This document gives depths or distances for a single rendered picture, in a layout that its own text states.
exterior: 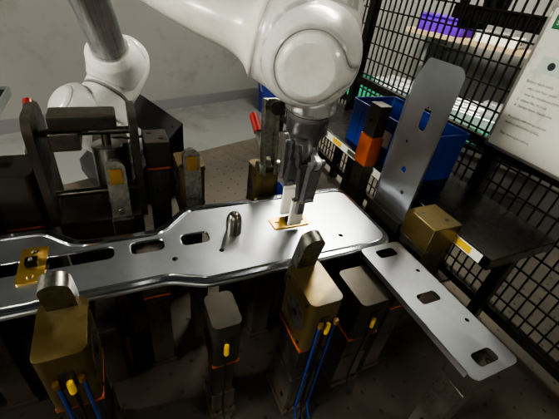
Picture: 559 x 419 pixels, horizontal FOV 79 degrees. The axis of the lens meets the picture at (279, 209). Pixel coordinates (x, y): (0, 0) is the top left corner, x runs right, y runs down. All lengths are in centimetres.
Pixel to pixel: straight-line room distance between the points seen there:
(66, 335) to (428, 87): 73
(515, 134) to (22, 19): 345
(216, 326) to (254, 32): 40
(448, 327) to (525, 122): 54
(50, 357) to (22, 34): 333
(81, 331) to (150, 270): 16
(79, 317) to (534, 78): 98
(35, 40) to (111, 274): 319
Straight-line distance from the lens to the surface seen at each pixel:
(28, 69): 373
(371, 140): 93
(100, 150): 77
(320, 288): 54
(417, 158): 79
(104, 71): 121
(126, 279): 61
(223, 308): 57
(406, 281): 68
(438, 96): 76
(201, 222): 71
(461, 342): 64
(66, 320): 53
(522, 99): 99
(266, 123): 76
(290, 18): 37
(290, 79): 36
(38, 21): 368
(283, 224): 72
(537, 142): 97
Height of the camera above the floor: 144
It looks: 35 degrees down
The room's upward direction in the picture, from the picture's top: 9 degrees clockwise
